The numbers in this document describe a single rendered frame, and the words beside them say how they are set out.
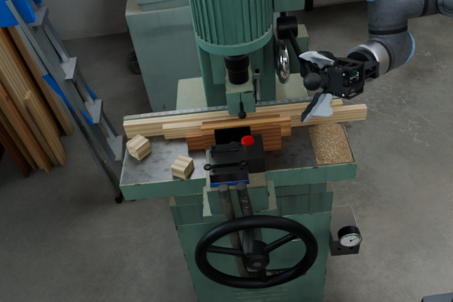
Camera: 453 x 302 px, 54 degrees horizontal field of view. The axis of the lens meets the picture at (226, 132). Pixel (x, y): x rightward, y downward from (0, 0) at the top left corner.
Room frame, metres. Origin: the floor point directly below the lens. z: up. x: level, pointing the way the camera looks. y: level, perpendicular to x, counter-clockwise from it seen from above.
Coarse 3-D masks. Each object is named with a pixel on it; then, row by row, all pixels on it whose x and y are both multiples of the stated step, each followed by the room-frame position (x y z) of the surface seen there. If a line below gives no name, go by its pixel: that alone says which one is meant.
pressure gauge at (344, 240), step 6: (342, 228) 0.70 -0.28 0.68; (348, 228) 0.69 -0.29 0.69; (354, 228) 0.69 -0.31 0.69; (342, 234) 0.68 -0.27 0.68; (348, 234) 0.67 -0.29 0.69; (354, 234) 0.67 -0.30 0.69; (360, 234) 0.68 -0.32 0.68; (342, 240) 0.67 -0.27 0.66; (348, 240) 0.67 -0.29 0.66; (354, 240) 0.67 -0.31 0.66; (360, 240) 0.67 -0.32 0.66; (348, 246) 0.67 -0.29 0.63
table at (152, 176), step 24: (168, 144) 0.89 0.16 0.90; (288, 144) 0.83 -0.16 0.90; (144, 168) 0.82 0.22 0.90; (168, 168) 0.81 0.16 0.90; (288, 168) 0.75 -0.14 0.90; (312, 168) 0.74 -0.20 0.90; (336, 168) 0.74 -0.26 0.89; (144, 192) 0.76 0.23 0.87; (168, 192) 0.76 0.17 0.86; (192, 192) 0.76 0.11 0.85; (216, 216) 0.66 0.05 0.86; (240, 216) 0.66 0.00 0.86
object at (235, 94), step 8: (224, 64) 0.99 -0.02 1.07; (224, 72) 0.96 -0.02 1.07; (248, 80) 0.91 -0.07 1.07; (232, 88) 0.88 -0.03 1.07; (240, 88) 0.88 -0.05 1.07; (248, 88) 0.87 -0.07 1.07; (232, 96) 0.86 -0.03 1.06; (240, 96) 0.86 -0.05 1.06; (248, 96) 0.86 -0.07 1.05; (232, 104) 0.87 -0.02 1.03; (248, 104) 0.86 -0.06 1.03; (232, 112) 0.87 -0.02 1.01; (248, 112) 0.86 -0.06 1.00
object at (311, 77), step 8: (288, 16) 1.05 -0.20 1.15; (280, 24) 1.03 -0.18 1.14; (288, 24) 1.02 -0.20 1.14; (296, 24) 1.02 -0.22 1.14; (280, 32) 1.02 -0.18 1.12; (288, 32) 0.99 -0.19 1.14; (296, 32) 1.01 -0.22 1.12; (296, 40) 0.92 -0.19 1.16; (296, 48) 0.86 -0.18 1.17; (304, 64) 0.76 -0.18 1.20; (304, 72) 0.73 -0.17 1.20; (304, 80) 0.68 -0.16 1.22; (312, 80) 0.67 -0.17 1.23; (320, 80) 0.67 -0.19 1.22; (312, 88) 0.66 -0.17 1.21
